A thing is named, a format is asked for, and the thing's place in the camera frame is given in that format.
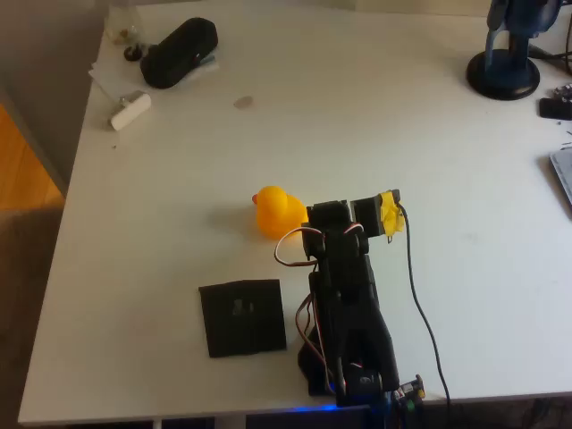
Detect yellow rubber duck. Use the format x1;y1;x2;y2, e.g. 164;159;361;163
252;185;310;241

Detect black cardboard square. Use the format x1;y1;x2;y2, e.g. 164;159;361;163
198;278;288;359

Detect small controller board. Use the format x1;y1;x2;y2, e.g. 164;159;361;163
392;374;426;412

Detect blue table clamp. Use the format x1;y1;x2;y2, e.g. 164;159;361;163
368;395;394;429

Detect black fabric pouch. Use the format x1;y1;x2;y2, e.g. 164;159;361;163
139;16;220;90

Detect white plug charger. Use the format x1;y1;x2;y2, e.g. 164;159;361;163
109;90;153;132

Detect grey laptop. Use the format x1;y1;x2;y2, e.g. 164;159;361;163
548;147;572;206

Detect flat black device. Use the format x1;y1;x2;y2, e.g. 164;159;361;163
538;97;572;121

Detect clear glass bottle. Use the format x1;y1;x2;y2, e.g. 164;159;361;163
103;0;147;48

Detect looped red white servo wire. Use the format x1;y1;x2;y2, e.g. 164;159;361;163
273;226;325;268

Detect long red white servo wire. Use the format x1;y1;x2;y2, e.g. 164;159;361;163
294;292;336;394

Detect black camera cable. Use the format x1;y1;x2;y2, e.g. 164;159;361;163
397;203;452;429

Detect black microphone cable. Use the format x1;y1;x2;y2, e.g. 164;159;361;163
529;44;572;75

